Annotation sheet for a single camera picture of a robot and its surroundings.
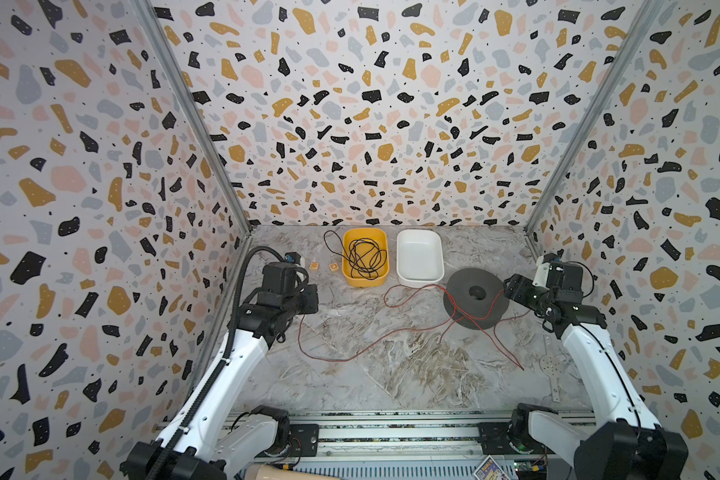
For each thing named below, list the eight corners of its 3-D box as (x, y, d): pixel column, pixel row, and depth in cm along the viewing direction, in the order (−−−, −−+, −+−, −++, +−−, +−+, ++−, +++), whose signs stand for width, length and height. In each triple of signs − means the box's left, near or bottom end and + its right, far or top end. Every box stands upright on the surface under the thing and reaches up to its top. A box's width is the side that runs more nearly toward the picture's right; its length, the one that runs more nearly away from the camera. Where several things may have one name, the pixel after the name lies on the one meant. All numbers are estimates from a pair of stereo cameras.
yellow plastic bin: (340, 293, 104) (338, 281, 99) (346, 239, 121) (344, 226, 115) (389, 293, 104) (389, 282, 99) (387, 239, 121) (388, 227, 116)
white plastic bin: (397, 292, 105) (398, 282, 100) (395, 239, 121) (396, 229, 117) (446, 292, 105) (449, 282, 101) (437, 240, 122) (440, 229, 117)
